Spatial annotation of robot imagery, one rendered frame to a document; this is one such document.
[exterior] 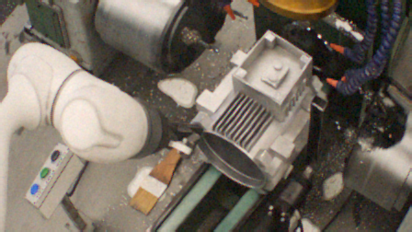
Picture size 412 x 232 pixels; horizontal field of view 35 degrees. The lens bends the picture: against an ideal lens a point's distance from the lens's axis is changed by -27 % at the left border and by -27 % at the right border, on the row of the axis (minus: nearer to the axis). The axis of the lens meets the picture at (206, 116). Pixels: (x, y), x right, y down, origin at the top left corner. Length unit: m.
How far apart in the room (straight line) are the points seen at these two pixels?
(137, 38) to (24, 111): 0.50
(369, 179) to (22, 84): 0.69
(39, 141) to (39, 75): 0.71
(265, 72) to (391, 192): 0.37
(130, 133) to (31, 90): 0.18
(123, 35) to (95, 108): 0.55
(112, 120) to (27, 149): 0.80
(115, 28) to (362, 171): 0.59
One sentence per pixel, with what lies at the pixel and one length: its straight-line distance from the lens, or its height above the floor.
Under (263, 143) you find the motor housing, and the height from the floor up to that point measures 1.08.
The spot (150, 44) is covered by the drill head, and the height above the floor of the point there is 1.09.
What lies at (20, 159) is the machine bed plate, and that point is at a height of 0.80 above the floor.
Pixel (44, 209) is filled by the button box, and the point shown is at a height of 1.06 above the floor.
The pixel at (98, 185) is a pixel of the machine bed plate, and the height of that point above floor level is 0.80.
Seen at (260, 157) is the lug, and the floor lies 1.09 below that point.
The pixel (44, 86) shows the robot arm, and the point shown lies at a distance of 1.12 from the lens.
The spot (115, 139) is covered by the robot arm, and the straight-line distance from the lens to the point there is 1.07.
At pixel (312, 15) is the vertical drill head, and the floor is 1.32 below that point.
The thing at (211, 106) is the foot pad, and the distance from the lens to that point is 1.47.
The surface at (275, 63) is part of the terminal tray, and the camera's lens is 1.44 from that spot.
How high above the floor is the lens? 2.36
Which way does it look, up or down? 61 degrees down
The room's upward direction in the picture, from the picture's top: 9 degrees counter-clockwise
